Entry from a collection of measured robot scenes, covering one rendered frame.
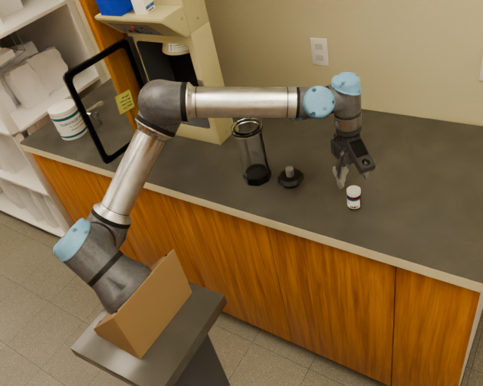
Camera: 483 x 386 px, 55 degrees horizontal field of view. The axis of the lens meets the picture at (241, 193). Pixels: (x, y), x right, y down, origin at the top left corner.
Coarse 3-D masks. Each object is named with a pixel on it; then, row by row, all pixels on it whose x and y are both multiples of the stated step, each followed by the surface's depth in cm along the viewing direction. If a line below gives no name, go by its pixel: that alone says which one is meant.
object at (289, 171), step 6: (288, 168) 158; (294, 168) 162; (282, 174) 161; (288, 174) 158; (294, 174) 160; (300, 174) 160; (282, 180) 159; (288, 180) 158; (294, 180) 158; (300, 180) 158; (288, 186) 158; (294, 186) 159
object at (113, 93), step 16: (96, 64) 168; (112, 64) 173; (128, 64) 179; (64, 80) 160; (80, 80) 165; (96, 80) 170; (112, 80) 175; (128, 80) 181; (80, 96) 167; (96, 96) 172; (112, 96) 177; (128, 96) 183; (112, 112) 179; (128, 112) 185; (96, 128) 176; (112, 128) 181; (128, 128) 188; (112, 144) 184
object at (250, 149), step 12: (240, 120) 157; (252, 120) 157; (240, 132) 159; (252, 132) 150; (240, 144) 155; (252, 144) 153; (240, 156) 160; (252, 156) 157; (264, 156) 160; (252, 168) 160; (264, 168) 162
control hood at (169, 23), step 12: (132, 12) 157; (156, 12) 152; (168, 12) 149; (180, 12) 152; (108, 24) 165; (132, 24) 156; (144, 24) 153; (156, 24) 149; (168, 24) 148; (180, 24) 153; (180, 36) 157
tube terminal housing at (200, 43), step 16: (160, 0) 156; (176, 0) 152; (192, 0) 155; (192, 16) 157; (192, 32) 159; (208, 32) 166; (192, 48) 162; (208, 48) 168; (208, 64) 170; (208, 80) 172; (192, 128) 191; (224, 128) 188
